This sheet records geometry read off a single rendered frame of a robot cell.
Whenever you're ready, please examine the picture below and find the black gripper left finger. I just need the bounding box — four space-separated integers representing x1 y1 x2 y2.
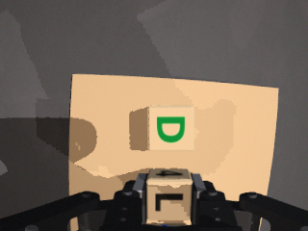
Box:
0 173 148 231

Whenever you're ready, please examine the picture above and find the beige mat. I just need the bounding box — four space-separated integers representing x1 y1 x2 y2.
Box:
69 74 278 201

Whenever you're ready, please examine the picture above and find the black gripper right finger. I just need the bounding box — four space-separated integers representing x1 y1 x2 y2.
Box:
191 173 308 231

